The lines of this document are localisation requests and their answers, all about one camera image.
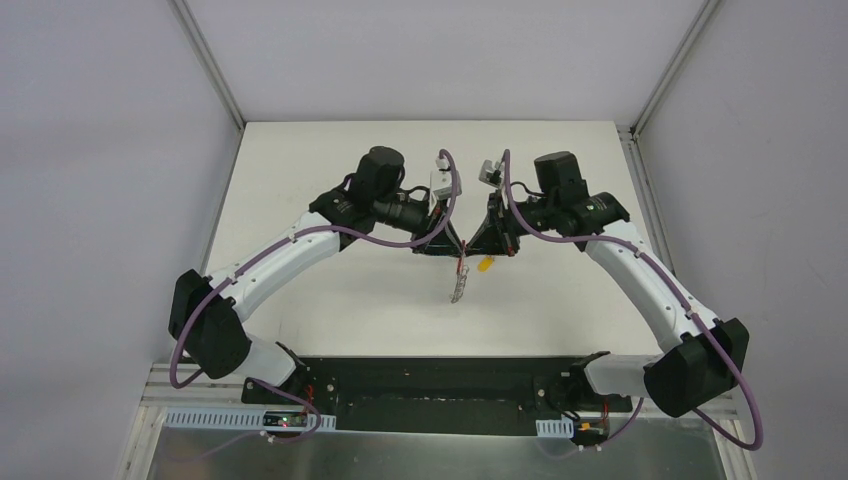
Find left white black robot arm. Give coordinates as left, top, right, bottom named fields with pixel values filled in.
left=168, top=146, right=461, bottom=405

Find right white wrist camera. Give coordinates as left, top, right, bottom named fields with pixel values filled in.
left=478, top=159, right=504, bottom=188

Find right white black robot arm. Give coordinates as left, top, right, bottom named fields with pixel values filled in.
left=466, top=151, right=750, bottom=418

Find purple cable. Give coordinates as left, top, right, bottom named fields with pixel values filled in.
left=168, top=148, right=464, bottom=445
left=500, top=148, right=765, bottom=458

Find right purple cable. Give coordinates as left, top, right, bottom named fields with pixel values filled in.
left=500, top=148, right=765, bottom=458

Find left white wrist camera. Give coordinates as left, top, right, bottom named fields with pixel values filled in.
left=428, top=155, right=462, bottom=210

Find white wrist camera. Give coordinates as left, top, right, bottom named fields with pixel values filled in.
left=478, top=159, right=504, bottom=188
left=428, top=155, right=462, bottom=210

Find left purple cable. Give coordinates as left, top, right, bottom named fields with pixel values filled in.
left=168, top=148, right=464, bottom=445

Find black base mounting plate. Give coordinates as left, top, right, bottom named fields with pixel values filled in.
left=240, top=356, right=634, bottom=436

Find metal keyring with red handle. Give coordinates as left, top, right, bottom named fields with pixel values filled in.
left=450, top=257, right=470, bottom=304

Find key with yellow tag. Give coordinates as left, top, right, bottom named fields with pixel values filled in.
left=477, top=255, right=495, bottom=273

